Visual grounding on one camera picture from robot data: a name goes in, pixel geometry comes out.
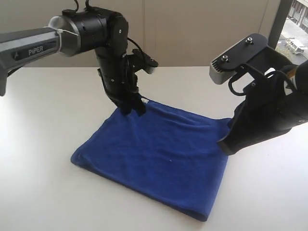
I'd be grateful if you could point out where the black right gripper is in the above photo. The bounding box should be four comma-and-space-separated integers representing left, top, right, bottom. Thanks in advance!
218, 69, 301, 155

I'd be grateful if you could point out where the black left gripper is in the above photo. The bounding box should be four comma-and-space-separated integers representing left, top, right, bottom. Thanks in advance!
97, 54, 146, 116

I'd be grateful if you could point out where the blue microfiber towel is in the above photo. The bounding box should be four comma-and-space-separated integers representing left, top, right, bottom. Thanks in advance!
71, 100, 229, 221

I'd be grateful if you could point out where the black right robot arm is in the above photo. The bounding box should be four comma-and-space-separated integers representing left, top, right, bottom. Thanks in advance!
218, 62, 308, 155

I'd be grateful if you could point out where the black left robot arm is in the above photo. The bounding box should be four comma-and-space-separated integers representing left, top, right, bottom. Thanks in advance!
0, 3, 147, 115

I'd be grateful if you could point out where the white van outside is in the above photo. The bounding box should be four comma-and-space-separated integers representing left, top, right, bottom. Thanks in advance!
287, 38, 308, 55

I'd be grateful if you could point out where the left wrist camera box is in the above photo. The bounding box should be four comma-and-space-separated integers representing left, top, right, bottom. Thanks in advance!
131, 49, 159, 75

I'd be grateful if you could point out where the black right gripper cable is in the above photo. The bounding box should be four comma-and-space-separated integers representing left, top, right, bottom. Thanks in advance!
227, 69, 289, 97

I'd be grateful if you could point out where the dark window frame post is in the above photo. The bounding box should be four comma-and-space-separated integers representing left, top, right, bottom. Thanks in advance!
268, 0, 293, 49

